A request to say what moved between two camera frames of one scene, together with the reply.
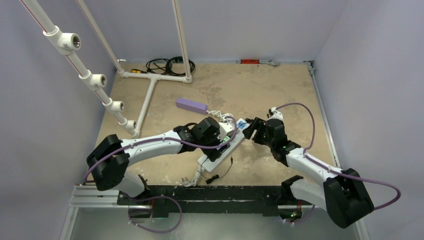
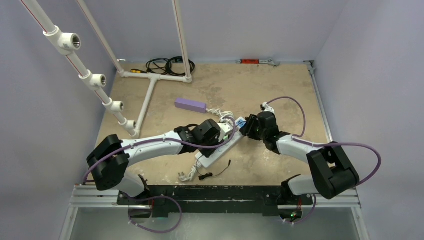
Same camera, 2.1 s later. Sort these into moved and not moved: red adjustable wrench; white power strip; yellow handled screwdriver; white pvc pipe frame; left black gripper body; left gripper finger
Moved: white power strip; left gripper finger
Not moved: white pvc pipe frame; red adjustable wrench; yellow handled screwdriver; left black gripper body
